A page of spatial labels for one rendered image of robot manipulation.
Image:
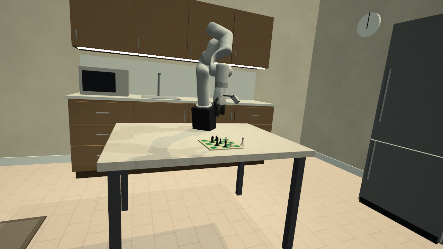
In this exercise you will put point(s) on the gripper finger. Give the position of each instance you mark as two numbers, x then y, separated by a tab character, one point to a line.
216	107
222	110

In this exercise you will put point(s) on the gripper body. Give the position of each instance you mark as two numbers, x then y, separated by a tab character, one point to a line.
219	92

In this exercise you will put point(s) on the green and white chessboard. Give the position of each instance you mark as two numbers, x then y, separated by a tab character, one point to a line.
211	146

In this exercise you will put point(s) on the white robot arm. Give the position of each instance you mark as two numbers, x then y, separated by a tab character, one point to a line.
219	47

